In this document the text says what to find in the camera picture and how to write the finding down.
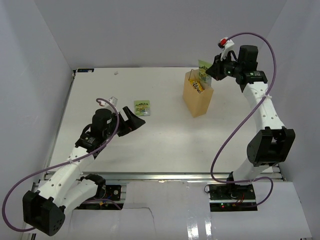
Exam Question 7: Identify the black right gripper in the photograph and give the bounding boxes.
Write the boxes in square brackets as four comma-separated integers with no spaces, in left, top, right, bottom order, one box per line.
[206,52,243,81]

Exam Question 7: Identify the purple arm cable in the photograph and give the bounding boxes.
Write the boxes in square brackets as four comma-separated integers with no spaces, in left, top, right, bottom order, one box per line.
[204,32,278,207]
[1,97,124,233]

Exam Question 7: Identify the aluminium front rail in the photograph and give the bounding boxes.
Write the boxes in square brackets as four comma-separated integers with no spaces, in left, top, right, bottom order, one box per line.
[97,168,283,182]

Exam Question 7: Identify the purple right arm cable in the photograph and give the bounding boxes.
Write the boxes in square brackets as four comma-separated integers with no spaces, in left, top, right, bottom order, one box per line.
[204,32,278,207]

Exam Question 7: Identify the yellow m&m's candy bag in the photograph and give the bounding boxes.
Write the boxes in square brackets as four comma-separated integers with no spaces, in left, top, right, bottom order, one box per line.
[188,79,205,94]

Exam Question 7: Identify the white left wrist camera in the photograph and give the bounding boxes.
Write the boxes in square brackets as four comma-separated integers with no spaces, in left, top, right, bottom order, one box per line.
[107,96,118,108]

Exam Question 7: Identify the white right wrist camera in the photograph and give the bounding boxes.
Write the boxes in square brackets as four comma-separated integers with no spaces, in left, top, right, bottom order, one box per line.
[218,37,235,61]

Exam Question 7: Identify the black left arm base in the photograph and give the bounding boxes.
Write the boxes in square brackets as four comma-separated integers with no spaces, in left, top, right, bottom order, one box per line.
[77,173,122,203]

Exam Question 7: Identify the left blue table label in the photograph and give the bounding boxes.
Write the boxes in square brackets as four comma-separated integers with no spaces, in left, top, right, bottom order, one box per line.
[76,68,95,73]

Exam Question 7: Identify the brown paper bag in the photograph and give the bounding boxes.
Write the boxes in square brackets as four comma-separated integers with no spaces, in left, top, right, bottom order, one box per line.
[182,69,214,118]

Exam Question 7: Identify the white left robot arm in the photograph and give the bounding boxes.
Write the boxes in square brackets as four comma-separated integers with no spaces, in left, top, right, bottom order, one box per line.
[22,107,146,236]

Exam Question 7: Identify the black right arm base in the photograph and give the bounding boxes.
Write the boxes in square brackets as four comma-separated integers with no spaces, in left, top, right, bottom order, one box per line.
[203,184,258,213]

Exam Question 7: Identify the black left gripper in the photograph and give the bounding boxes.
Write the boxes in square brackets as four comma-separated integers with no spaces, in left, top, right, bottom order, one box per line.
[103,106,145,139]

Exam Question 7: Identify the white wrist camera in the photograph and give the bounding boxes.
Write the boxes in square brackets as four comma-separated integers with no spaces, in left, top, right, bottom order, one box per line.
[107,96,118,108]
[218,37,235,61]

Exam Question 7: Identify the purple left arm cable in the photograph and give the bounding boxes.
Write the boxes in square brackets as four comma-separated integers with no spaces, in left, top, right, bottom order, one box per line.
[1,97,124,233]

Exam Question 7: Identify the green snack packet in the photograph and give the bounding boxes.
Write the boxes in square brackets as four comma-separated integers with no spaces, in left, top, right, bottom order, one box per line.
[133,100,151,117]
[198,59,212,86]

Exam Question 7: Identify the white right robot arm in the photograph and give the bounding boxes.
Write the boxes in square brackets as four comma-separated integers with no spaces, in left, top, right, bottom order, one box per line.
[206,43,296,200]

